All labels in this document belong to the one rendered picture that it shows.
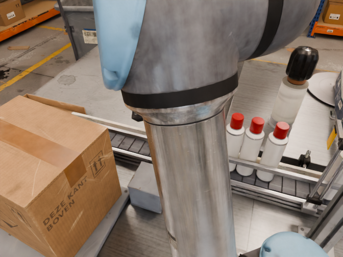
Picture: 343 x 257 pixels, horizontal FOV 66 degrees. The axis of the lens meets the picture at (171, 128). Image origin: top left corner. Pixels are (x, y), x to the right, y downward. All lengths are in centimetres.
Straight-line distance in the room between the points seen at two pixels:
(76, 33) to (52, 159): 229
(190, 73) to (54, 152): 45
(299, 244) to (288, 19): 34
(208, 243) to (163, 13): 24
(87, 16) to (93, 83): 140
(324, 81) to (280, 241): 103
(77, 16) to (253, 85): 190
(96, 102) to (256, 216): 81
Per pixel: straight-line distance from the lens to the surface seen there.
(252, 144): 75
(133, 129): 93
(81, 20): 274
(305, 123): 112
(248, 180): 84
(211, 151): 26
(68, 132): 64
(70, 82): 142
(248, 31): 24
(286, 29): 26
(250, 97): 118
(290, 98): 96
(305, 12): 27
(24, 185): 57
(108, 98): 125
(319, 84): 137
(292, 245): 48
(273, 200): 87
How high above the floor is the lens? 152
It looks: 41 degrees down
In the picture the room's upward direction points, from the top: straight up
